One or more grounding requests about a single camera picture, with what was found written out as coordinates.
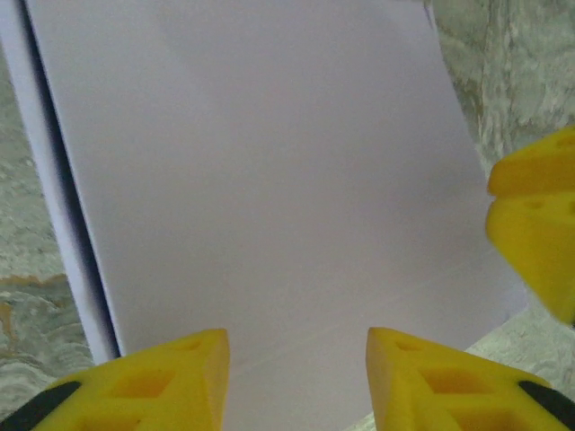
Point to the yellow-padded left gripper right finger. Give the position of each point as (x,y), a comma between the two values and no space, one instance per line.
(449,395)

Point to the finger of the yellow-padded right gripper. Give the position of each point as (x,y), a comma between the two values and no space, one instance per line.
(539,170)
(539,251)

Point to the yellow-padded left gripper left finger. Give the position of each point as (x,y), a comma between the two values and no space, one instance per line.
(135,395)

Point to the lilac and white paper box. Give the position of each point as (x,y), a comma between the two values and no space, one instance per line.
(269,179)

